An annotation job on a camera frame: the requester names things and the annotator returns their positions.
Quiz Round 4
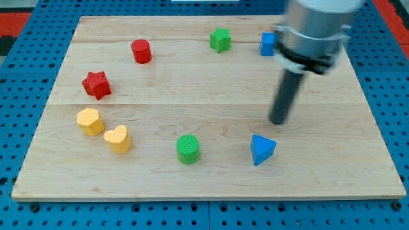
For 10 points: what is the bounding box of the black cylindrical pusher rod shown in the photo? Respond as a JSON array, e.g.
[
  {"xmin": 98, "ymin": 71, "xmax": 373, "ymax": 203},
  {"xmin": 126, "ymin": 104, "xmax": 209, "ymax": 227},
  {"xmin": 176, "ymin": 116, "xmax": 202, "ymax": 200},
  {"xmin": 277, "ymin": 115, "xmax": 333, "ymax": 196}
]
[{"xmin": 269, "ymin": 70, "xmax": 304, "ymax": 125}]

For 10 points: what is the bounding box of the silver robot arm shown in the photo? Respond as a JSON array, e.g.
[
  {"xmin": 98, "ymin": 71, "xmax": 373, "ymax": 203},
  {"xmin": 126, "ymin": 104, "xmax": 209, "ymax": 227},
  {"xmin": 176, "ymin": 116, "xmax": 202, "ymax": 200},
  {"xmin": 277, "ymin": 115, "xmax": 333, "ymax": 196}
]
[{"xmin": 269, "ymin": 0, "xmax": 365, "ymax": 125}]

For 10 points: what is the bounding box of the green star block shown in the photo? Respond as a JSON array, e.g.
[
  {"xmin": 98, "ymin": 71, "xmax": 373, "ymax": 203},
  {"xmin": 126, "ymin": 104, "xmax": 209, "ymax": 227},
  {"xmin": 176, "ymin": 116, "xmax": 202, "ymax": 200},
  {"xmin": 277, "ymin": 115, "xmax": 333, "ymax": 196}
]
[{"xmin": 210, "ymin": 27, "xmax": 231, "ymax": 53}]

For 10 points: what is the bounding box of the red star block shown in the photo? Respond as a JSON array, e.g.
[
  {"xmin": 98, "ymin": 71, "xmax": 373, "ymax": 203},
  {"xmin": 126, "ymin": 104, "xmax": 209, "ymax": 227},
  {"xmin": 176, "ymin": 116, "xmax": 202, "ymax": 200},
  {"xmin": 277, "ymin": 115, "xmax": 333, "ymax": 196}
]
[{"xmin": 82, "ymin": 72, "xmax": 112, "ymax": 100}]

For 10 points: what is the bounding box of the blue cube block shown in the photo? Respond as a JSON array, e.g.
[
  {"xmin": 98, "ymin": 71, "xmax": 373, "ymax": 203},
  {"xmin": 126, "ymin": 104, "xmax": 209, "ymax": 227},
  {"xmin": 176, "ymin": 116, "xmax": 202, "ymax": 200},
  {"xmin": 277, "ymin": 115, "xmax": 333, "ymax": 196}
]
[{"xmin": 259, "ymin": 33, "xmax": 277, "ymax": 56}]

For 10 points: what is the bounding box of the blue triangle block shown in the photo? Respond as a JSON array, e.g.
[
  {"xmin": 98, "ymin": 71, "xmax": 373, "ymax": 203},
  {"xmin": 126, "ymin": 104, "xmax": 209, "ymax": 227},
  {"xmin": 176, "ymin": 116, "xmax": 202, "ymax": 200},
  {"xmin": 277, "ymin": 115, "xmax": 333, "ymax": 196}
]
[{"xmin": 250, "ymin": 134, "xmax": 277, "ymax": 166}]

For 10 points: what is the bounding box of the green cylinder block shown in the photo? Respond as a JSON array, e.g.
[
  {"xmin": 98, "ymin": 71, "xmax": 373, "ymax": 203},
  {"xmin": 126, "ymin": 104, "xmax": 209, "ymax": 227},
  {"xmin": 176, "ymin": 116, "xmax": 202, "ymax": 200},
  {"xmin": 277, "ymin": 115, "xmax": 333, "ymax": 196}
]
[{"xmin": 176, "ymin": 134, "xmax": 200, "ymax": 165}]

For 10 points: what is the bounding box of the red cylinder block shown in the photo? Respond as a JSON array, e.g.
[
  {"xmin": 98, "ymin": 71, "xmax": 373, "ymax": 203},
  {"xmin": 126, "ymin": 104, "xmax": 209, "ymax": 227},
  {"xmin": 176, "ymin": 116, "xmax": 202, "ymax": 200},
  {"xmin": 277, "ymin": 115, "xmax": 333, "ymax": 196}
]
[{"xmin": 131, "ymin": 39, "xmax": 151, "ymax": 64}]

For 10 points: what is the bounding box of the light wooden board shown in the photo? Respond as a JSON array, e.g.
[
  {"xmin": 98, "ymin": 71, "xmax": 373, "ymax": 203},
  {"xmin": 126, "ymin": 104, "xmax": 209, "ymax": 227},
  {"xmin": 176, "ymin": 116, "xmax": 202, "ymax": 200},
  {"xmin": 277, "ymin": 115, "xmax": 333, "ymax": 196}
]
[{"xmin": 12, "ymin": 16, "xmax": 406, "ymax": 202}]

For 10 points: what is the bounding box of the yellow heart block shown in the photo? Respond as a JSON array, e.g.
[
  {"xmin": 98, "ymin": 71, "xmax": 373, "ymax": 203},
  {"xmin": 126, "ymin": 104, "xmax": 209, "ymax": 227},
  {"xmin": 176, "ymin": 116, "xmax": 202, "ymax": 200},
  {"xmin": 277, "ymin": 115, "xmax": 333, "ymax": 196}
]
[{"xmin": 103, "ymin": 125, "xmax": 132, "ymax": 154}]

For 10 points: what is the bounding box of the yellow hexagon block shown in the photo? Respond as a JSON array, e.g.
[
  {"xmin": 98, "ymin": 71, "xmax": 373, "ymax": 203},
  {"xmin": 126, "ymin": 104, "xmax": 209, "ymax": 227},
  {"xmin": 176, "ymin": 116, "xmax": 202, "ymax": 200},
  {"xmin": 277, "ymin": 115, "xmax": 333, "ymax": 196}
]
[{"xmin": 77, "ymin": 107, "xmax": 105, "ymax": 136}]

